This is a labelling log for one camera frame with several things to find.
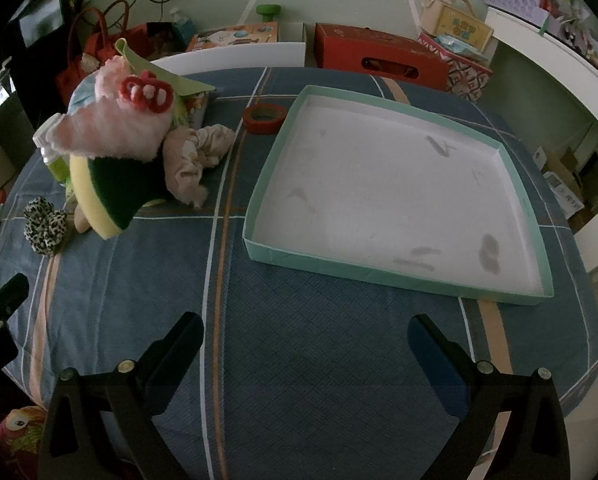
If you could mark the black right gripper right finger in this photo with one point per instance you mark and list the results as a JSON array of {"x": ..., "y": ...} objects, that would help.
[{"x": 534, "y": 444}]

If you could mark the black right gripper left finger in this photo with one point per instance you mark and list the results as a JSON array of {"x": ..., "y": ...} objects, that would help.
[{"x": 101, "y": 426}]

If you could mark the leopard print scrunchie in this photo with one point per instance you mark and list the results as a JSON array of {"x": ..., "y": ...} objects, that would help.
[{"x": 45, "y": 226}]

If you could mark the yellow green sponge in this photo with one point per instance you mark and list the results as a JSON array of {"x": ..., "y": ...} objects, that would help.
[{"x": 110, "y": 190}]

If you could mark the pink fluffy sock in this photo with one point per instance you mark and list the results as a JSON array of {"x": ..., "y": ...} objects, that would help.
[{"x": 129, "y": 118}]

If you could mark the beige cloth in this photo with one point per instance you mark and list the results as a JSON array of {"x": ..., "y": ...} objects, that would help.
[{"x": 186, "y": 153}]

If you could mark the blue plaid tablecloth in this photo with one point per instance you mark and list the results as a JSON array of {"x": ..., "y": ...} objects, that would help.
[{"x": 303, "y": 376}]

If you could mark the shallow green cardboard tray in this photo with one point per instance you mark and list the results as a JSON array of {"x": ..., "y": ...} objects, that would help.
[{"x": 378, "y": 191}]

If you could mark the cartoon snack packet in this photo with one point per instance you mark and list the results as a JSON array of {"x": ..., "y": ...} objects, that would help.
[{"x": 196, "y": 106}]

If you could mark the yellow green cloth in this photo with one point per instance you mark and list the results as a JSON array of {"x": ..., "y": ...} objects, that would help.
[{"x": 183, "y": 86}]

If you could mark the red felt handbag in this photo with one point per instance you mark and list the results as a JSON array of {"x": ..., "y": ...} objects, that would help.
[{"x": 99, "y": 47}]

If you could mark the white shelf unit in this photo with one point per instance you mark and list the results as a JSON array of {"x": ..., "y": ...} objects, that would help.
[{"x": 549, "y": 96}]

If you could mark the red tape roll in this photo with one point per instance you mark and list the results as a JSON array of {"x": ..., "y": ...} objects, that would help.
[{"x": 264, "y": 119}]

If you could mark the patterned storage basket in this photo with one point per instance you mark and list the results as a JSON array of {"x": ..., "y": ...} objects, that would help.
[{"x": 467, "y": 79}]

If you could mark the plastic water bottle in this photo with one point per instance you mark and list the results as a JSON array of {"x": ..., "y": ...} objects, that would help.
[{"x": 184, "y": 25}]

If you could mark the white foam board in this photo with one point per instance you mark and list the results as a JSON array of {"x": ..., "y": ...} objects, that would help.
[{"x": 276, "y": 54}]

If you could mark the orange toy box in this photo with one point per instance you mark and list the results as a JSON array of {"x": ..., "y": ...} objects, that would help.
[{"x": 236, "y": 35}]

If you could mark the red cardboard box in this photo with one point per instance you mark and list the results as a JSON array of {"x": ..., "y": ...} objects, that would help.
[{"x": 369, "y": 51}]

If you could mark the wooden toy carrier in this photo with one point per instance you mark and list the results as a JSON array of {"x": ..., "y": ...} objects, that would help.
[{"x": 455, "y": 18}]

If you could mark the green dumbbell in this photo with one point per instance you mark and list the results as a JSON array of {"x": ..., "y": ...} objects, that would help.
[{"x": 268, "y": 12}]

